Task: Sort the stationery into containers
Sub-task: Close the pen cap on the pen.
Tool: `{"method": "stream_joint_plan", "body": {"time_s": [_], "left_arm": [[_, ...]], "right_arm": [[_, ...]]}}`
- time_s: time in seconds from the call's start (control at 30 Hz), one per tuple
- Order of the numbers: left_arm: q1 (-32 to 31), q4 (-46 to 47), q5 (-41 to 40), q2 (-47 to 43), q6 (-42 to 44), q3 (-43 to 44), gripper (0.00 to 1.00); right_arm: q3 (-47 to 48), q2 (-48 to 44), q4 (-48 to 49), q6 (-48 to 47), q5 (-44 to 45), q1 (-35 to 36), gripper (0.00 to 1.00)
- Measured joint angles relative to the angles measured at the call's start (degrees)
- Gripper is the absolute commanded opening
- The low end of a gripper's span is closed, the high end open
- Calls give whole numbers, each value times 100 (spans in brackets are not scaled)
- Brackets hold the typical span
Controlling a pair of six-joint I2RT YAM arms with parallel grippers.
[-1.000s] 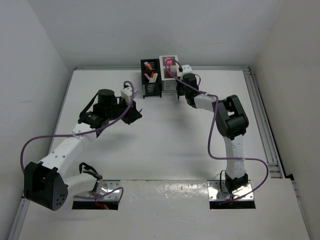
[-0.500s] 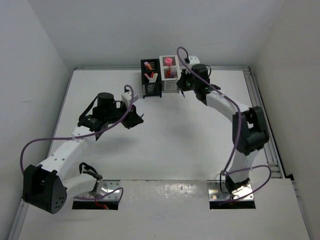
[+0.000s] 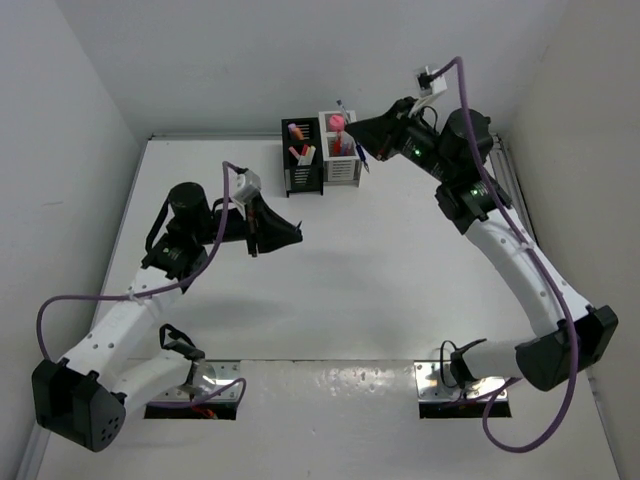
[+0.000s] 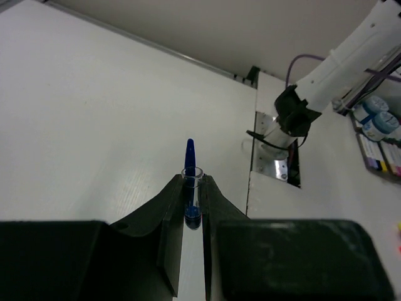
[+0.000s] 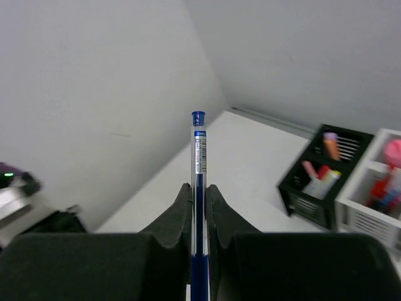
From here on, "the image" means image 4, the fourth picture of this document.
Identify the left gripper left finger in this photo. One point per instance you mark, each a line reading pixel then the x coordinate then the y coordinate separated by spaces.
pixel 134 258

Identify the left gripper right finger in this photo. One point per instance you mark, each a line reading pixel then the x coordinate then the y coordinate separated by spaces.
pixel 286 259

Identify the blue pen cap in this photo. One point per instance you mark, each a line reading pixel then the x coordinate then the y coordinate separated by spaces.
pixel 192 177

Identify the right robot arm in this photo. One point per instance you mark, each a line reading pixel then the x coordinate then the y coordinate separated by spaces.
pixel 302 103

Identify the colourful label tray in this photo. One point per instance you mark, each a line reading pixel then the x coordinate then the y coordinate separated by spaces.
pixel 380 158

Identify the blue lid jar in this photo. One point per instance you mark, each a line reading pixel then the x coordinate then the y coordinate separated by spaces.
pixel 369 108
pixel 380 126

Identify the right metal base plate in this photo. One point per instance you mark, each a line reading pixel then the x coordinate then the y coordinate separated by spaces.
pixel 267 160

